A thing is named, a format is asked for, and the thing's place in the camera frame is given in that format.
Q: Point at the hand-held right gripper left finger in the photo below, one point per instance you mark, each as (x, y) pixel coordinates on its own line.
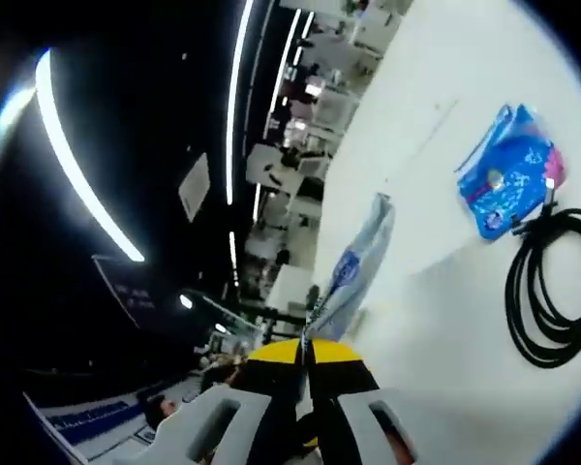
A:
(266, 402)

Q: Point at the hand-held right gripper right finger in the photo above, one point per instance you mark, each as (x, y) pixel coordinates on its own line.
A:
(344, 387)

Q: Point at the light blue wipes packet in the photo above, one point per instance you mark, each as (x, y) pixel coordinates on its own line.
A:
(353, 271)

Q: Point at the blue printed packet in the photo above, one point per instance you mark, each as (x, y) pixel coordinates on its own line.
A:
(508, 179)

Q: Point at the dark hanging sign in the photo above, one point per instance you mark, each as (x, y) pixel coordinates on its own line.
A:
(135, 290)

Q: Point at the white blue banner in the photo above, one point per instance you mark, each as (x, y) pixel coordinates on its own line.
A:
(92, 426)

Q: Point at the ceiling air vent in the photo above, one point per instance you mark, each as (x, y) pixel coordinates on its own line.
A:
(194, 186)

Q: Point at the ceiling light strip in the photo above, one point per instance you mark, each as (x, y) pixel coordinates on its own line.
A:
(77, 169)
(232, 121)

